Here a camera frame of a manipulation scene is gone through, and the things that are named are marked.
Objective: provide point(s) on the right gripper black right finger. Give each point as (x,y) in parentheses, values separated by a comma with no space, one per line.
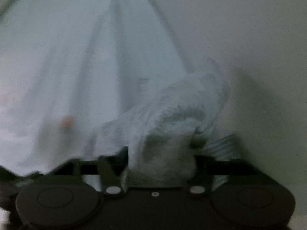
(203,176)

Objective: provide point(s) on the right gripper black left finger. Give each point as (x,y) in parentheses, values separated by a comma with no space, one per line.
(111,169)

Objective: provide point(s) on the grey garment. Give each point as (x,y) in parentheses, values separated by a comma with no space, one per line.
(163,134)

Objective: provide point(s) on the white printed storage bag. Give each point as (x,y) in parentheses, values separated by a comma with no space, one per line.
(68,66)

